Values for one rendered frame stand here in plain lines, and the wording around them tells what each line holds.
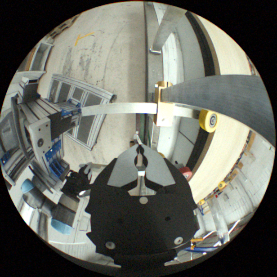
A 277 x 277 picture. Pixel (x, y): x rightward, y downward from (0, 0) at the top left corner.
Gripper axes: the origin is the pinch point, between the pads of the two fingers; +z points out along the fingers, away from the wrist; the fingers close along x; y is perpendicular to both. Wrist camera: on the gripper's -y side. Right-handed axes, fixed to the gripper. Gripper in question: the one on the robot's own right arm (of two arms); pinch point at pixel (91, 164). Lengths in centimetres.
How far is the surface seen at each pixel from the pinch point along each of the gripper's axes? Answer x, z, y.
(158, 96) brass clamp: -28.4, -2.6, -27.7
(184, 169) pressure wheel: -3.8, -6.4, -41.3
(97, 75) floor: -69, 83, 32
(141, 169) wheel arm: -1.4, -2.3, -24.2
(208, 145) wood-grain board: -15, -7, -49
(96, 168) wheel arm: -1.2, -3.4, -4.4
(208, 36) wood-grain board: -63, -7, -49
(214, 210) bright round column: 268, -61, -333
